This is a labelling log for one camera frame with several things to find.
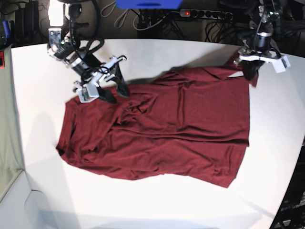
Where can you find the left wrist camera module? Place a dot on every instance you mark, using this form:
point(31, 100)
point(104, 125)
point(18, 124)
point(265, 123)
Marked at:
point(280, 65)

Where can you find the red black device left edge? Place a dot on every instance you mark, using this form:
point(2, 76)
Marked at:
point(2, 60)

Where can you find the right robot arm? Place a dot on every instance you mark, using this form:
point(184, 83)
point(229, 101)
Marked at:
point(65, 46)

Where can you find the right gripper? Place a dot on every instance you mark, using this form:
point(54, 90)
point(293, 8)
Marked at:
point(109, 72)

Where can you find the blue bottle left edge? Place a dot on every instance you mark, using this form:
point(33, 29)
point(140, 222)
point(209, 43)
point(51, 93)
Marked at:
point(6, 29)

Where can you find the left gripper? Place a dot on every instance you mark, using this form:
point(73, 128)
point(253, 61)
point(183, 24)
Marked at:
point(258, 48)

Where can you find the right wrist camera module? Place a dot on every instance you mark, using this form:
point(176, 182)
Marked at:
point(88, 93)

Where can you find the blue box at top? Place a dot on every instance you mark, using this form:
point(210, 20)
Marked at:
point(148, 4)

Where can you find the black power strip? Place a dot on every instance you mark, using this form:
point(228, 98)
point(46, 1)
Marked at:
point(206, 14)

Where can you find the dark red t-shirt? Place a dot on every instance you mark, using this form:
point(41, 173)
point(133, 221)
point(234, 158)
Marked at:
point(191, 122)

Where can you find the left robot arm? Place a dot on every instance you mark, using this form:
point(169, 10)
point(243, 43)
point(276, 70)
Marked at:
point(263, 13)

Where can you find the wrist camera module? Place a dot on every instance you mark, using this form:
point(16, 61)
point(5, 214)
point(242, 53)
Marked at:
point(88, 93)
point(280, 65)

